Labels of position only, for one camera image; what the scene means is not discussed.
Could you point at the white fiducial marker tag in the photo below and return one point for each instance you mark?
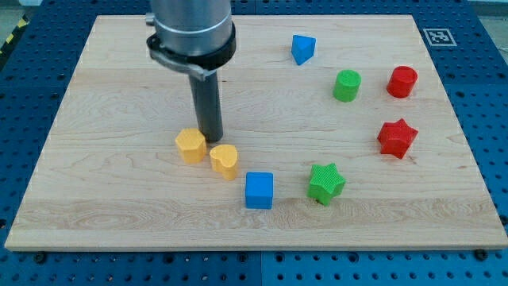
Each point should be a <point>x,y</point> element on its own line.
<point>439,37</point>

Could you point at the yellow heart block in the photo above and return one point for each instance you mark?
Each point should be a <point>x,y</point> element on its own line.
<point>224,160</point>

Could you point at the dark grey pointer rod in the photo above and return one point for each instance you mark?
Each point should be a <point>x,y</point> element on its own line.
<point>207,106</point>

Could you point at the yellow hexagon block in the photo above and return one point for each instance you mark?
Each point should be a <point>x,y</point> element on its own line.
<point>191,145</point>

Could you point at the red star block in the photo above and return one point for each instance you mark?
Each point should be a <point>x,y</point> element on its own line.
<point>395,138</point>

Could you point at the blue triangle block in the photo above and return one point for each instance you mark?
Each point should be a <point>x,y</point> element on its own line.
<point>302,48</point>

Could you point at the red cylinder block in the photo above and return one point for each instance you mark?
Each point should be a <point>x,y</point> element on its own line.
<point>402,81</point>

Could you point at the yellow black hazard tape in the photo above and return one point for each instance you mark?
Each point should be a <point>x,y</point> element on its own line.
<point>12,39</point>

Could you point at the green star block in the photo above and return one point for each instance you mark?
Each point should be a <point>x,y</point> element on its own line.
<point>325,183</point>

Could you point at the green cylinder block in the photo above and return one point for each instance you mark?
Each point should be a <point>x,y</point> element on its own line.
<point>347,85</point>

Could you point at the wooden board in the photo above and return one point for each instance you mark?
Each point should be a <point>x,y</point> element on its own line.
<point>110,177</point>

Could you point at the blue cube block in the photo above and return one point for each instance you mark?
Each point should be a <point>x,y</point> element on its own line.
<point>259,190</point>

